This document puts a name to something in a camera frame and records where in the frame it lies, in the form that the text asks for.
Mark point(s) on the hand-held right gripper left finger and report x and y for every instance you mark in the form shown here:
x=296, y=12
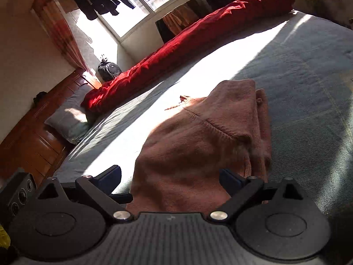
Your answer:
x=109, y=179

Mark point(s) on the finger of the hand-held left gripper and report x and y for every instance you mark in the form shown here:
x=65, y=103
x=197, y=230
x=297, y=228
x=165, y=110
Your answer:
x=124, y=198

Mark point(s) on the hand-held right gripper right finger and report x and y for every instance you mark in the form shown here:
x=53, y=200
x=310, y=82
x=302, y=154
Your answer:
x=230, y=180

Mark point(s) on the orange knitted sweater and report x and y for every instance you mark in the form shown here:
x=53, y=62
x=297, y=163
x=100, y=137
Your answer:
x=193, y=149

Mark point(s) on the wooden headboard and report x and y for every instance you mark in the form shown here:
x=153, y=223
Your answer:
x=27, y=143

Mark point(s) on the grey plaid pillow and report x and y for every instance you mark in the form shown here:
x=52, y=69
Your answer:
x=69, y=121

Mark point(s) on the small black object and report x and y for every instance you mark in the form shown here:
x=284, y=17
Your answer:
x=40, y=98

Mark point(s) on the grey backpack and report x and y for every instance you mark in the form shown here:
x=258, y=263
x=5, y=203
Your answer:
x=109, y=71

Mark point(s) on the grey plaid bed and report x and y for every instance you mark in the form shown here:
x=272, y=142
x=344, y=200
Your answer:
x=303, y=88

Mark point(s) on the red duvet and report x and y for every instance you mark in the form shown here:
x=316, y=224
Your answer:
x=193, y=38

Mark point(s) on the orange curtain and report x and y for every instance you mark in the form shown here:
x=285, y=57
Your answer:
x=60, y=33

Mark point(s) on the window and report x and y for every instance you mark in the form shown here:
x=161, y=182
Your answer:
x=132, y=16

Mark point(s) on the orange hanging cloth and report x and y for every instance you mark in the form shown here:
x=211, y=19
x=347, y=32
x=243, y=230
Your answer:
x=179, y=19

